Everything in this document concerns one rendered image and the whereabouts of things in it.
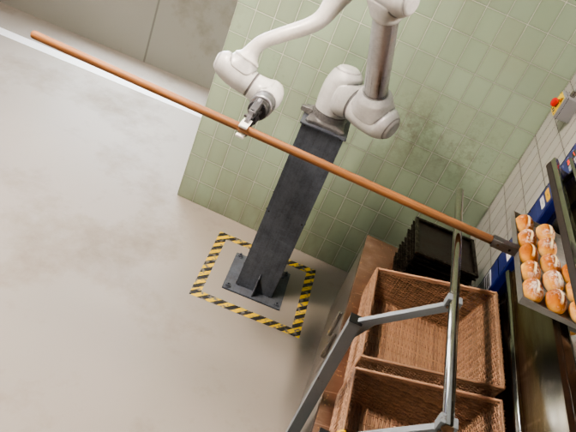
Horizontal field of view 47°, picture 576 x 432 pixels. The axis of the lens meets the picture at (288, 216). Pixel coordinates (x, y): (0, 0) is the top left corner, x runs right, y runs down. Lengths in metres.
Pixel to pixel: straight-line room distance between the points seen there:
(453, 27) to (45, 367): 2.33
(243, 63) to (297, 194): 0.84
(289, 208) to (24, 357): 1.32
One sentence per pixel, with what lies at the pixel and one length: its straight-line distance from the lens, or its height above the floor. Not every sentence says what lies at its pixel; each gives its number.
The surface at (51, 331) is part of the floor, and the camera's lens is 3.03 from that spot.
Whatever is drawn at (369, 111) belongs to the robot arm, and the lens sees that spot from 2.79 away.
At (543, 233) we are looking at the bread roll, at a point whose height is 1.22.
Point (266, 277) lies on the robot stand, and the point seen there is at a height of 0.12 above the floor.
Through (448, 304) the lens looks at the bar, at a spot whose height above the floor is 1.16.
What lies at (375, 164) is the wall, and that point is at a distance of 3.58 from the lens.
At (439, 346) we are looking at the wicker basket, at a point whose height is 0.59.
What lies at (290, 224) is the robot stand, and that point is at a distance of 3.22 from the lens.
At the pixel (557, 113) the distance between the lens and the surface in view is 3.09.
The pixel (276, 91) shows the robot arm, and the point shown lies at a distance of 2.53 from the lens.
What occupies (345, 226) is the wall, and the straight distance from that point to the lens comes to 3.78.
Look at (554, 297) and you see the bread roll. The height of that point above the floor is 1.22.
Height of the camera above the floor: 2.21
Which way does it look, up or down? 32 degrees down
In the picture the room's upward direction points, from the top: 24 degrees clockwise
